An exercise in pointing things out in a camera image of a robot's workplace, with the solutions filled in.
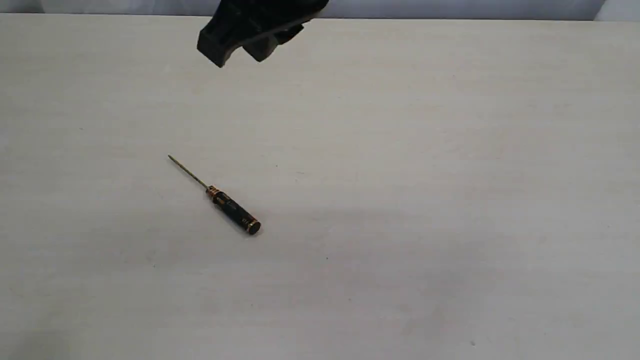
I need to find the white backdrop sheet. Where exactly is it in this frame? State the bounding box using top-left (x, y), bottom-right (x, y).
top-left (0, 0), bottom-right (640, 22)

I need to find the black gold precision screwdriver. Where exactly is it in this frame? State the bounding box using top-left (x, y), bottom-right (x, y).
top-left (167, 154), bottom-right (262, 236)

